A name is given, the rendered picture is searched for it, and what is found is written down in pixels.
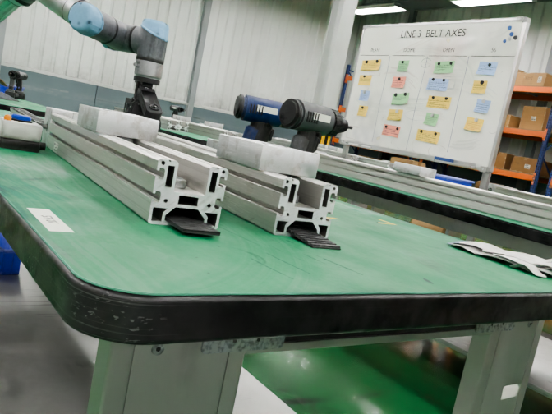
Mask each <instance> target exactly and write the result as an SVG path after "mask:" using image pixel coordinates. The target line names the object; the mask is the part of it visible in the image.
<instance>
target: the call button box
mask: <svg viewBox="0 0 552 414"><path fill-rule="evenodd" d="M42 130H43V127H42V126H40V125H39V124H38V123H36V122H31V121H22V120H18V119H15V118H12V119H11V121H9V120H5V119H4V117H0V148H6V149H12V150H23V151H29V152H35V153H38V152H39V151H40V150H45V149H46V144H45V143H44V142H40V141H41V136H42Z"/></svg>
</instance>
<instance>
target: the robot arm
mask: <svg viewBox="0 0 552 414"><path fill-rule="evenodd" d="M35 1H38V2H40V3H41V4H43V5H44V6H45V7H46V8H48V9H49V10H50V11H52V12H54V13H55V14H57V15H58V16H60V17H61V18H62V19H63V20H65V21H66V22H68V23H69V24H70V25H71V27H72V28H73V29H74V30H76V31H77V32H78V33H80V34H81V35H84V36H88V37H90V38H92V39H95V40H97V41H99V42H100V43H101V44H102V45H103V46H104V47H105V48H107V49H110V50H113V51H117V52H118V51H120V52H125V53H134V54H136V62H134V63H133V66H135V70H134V74H135V76H134V79H133V80H134V81H135V83H136V87H135V93H134V98H131V99H130V98H126V101H125V106H124V111H123V112H125V109H126V113H130V114H135V115H138V116H142V117H147V118H150V119H154V120H157V121H159V129H158V132H159V131H160V127H161V121H160V118H161V116H162V114H163V111H162V109H161V107H160V104H159V100H158V97H157V95H156V93H155V90H154V89H153V85H159V84H160V80H161V79H162V75H163V64H164V59H165V54H166V50H167V45H168V34H169V26H168V24H166V23H164V22H162V21H157V20H154V19H149V18H148V19H146V18H145V19H144V20H143V21H142V24H141V25H140V26H138V25H128V24H125V23H123V22H121V21H120V20H118V19H116V18H114V17H113V16H110V15H109V14H107V13H105V12H104V11H101V10H100V9H98V8H97V7H96V6H94V5H93V4H91V3H90V2H88V1H86V0H0V23H1V22H2V21H4V20H5V19H6V18H7V17H9V16H10V15H11V14H12V13H13V12H14V11H15V10H17V9H18V8H19V7H20V6H23V7H29V6H30V5H31V4H33V3H34V2H35Z"/></svg>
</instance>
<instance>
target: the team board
mask: <svg viewBox="0 0 552 414"><path fill-rule="evenodd" d="M530 23H531V19H530V18H528V17H525V16H518V17H514V18H498V19H482V20H466V21H436V22H420V23H404V24H388V25H364V26H363V31H362V34H361V42H360V45H359V49H358V54H357V57H356V65H355V68H354V72H353V77H352V83H351V88H350V92H349V95H348V100H347V107H346V111H345V115H344V118H345V119H346V120H347V121H348V125H349V126H351V127H353V128H352V129H347V130H346V131H345V132H343V133H341V134H340V138H339V141H338V143H340V144H342V145H343V152H342V156H341V158H343V159H346V158H347V155H348V151H349V147H350V145H352V146H356V147H361V148H366V149H370V150H378V151H382V152H387V153H391V154H399V155H403V156H407V157H412V158H416V159H424V160H428V161H433V162H437V163H445V164H449V165H453V166H458V167H462V168H470V169H474V170H478V171H479V172H483V173H482V177H481V183H480V186H479V189H482V190H485V191H487V190H488V186H489V183H490V177H491V173H492V172H493V171H494V166H495V160H496V157H497V153H498V150H499V144H500V141H501V137H502V134H503V130H504V124H505V121H506V117H507V114H508V108H509V105H510V101H511V98H512V94H513V88H514V85H515V81H516V78H517V74H518V68H519V65H520V61H521V58H522V52H523V49H524V45H525V42H526V38H527V32H528V29H529V25H530Z"/></svg>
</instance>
